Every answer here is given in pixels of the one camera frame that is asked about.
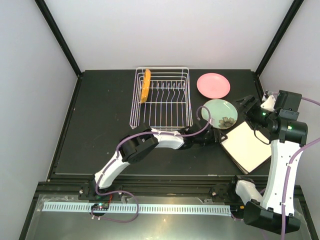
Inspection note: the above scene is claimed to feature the white square plate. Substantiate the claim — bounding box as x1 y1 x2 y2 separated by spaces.
221 121 272 175

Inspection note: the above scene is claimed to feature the white wire dish rack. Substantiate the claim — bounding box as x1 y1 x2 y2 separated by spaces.
129 66 193 131

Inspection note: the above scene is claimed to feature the orange dotted scalloped plate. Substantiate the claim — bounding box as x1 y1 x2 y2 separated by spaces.
140 69 151 104

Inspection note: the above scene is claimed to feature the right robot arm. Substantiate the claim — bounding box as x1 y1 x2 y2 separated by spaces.
227 90 308 237

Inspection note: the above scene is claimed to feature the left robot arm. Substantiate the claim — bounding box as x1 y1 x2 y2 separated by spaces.
89 120 228 200

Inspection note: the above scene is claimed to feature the green floral plate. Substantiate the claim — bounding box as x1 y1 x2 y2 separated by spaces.
204 99 238 130

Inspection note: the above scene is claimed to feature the pink round plate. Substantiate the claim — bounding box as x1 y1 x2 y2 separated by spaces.
196 73 231 99

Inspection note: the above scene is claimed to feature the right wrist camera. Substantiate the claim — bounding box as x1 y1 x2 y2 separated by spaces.
260 90 278 112

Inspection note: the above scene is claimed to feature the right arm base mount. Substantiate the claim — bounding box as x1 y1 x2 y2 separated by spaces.
208 182 251 204

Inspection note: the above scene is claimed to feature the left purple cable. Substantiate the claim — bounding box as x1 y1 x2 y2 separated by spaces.
90 105 216 223

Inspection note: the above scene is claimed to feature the right black frame post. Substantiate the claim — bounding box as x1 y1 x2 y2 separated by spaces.
255 0 304 77

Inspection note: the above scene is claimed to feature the black frame post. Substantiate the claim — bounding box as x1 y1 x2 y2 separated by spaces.
34 0 82 77
255 0 304 77

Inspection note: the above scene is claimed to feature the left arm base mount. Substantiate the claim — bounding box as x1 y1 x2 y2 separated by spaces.
78 184 123 202

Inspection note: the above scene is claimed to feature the white slotted cable duct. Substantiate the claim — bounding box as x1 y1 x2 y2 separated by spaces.
42 202 232 217

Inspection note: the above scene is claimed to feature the left black frame post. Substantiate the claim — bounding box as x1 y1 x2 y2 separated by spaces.
34 0 82 77

